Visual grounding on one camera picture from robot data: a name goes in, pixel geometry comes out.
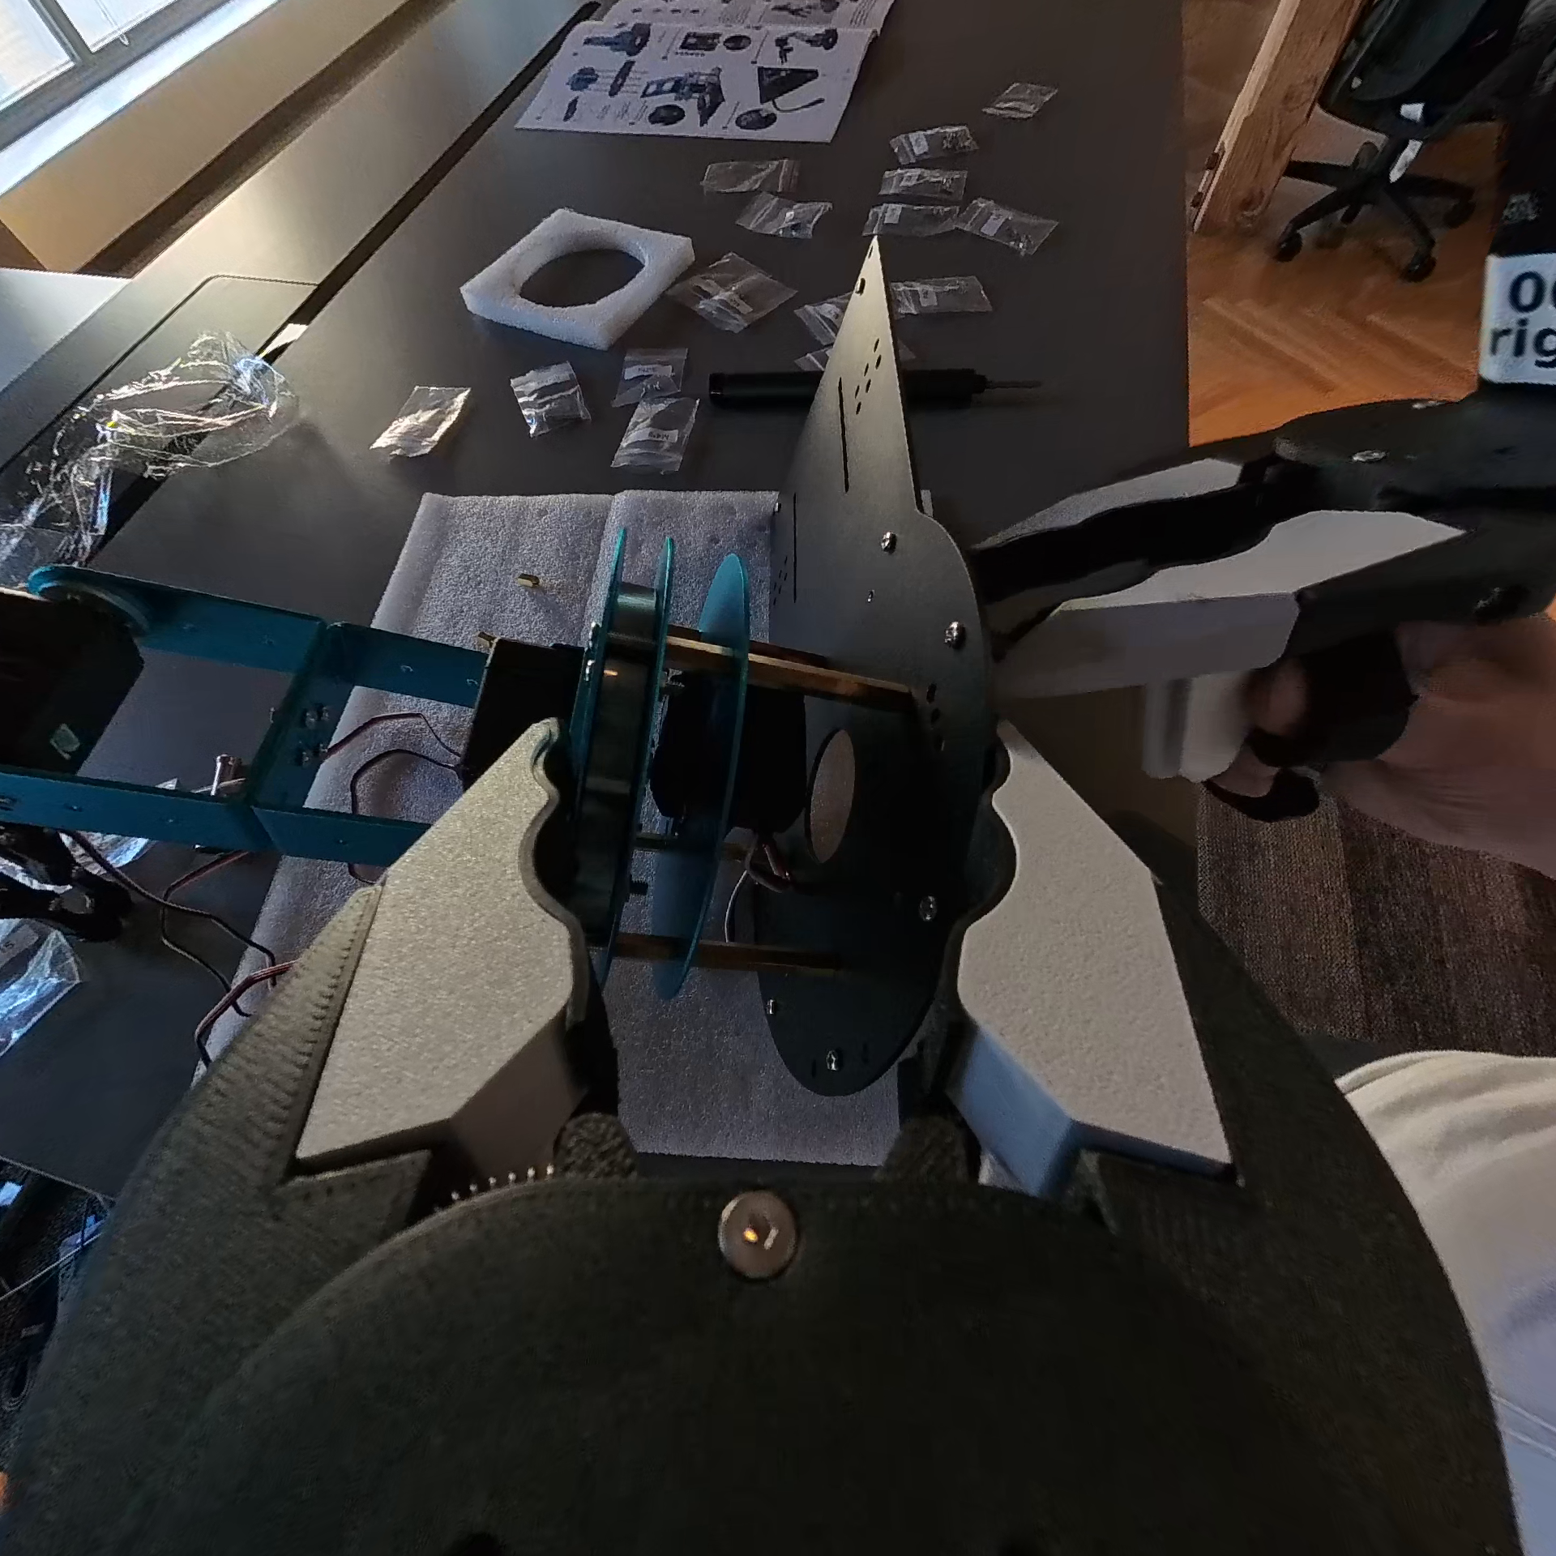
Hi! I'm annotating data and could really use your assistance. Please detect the dark desk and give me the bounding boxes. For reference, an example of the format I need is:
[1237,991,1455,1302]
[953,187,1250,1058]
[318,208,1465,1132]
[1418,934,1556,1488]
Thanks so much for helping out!
[0,0,1198,1206]

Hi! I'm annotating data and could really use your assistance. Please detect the scattered small parts bags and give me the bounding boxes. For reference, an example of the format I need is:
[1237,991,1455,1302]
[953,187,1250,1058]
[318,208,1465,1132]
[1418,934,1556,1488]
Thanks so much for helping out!
[370,83,1059,474]

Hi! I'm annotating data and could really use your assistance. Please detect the large window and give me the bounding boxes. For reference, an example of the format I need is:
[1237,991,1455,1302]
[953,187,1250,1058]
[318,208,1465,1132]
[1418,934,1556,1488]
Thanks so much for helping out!
[0,0,281,135]

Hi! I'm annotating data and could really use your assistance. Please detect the person's white clothing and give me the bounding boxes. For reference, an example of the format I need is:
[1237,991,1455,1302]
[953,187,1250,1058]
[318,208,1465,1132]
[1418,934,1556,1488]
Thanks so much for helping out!
[1337,1050,1556,1556]

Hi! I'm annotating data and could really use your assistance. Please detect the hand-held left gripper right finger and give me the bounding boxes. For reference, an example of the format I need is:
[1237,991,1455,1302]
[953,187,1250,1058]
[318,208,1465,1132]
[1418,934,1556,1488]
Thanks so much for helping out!
[905,717,1231,1199]

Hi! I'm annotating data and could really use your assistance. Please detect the light grey flat panel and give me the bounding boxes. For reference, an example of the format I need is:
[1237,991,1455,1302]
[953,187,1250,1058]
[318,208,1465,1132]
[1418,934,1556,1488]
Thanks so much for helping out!
[0,267,129,396]

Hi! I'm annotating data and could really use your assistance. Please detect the black screwdriver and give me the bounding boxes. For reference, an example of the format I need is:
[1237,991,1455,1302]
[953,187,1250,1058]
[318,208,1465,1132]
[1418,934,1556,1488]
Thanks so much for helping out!
[707,369,1042,415]

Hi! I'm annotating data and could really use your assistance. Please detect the empty clear plastic bag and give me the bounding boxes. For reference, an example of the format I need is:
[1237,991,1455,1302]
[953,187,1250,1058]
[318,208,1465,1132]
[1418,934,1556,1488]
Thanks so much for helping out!
[0,917,86,1060]

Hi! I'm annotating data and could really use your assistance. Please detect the white square foam frame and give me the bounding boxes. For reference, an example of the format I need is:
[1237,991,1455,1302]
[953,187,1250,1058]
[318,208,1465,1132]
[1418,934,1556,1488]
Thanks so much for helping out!
[459,209,696,352]

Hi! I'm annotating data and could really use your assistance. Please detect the printed instruction sheet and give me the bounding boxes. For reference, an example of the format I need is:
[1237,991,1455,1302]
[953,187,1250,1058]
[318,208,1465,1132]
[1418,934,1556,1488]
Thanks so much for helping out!
[516,0,894,145]

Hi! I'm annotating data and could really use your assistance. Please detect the white foam sheet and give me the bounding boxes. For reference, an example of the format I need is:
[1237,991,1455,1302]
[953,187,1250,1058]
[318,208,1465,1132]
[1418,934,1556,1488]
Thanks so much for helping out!
[194,489,937,1169]

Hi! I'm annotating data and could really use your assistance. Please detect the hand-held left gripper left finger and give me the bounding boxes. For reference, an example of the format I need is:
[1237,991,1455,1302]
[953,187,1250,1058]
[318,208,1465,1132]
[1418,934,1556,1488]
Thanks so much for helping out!
[294,719,614,1206]

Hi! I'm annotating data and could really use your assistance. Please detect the red and black servo cable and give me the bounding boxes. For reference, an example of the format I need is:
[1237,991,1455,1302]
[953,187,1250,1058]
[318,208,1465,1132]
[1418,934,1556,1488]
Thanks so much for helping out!
[122,850,292,1071]
[342,711,468,880]

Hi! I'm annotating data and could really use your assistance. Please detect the wooden post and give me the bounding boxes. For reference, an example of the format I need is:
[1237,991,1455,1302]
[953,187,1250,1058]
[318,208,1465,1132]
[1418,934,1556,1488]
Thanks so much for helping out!
[1191,0,1368,235]

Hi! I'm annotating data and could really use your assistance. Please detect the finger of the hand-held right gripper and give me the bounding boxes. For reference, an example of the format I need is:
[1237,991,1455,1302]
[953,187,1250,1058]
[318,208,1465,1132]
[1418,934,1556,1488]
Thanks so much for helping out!
[970,447,1291,610]
[990,511,1459,700]

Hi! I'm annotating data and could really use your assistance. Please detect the person's right hand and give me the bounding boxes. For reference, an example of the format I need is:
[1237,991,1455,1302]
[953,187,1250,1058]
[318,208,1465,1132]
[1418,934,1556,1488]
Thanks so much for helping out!
[1252,608,1556,876]

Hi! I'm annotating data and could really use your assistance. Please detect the black office chair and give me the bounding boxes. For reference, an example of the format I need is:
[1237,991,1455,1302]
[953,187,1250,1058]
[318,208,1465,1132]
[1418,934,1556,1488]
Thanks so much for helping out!
[1270,0,1533,283]

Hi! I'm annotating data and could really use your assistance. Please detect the crumpled clear plastic wrap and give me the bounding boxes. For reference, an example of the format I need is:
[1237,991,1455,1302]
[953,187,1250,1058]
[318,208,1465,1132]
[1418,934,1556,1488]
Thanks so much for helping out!
[0,334,298,561]

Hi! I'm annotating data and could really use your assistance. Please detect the blue and black toy robot arm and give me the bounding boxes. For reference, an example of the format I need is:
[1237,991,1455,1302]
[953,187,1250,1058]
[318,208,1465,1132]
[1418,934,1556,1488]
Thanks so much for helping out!
[0,237,1016,1102]

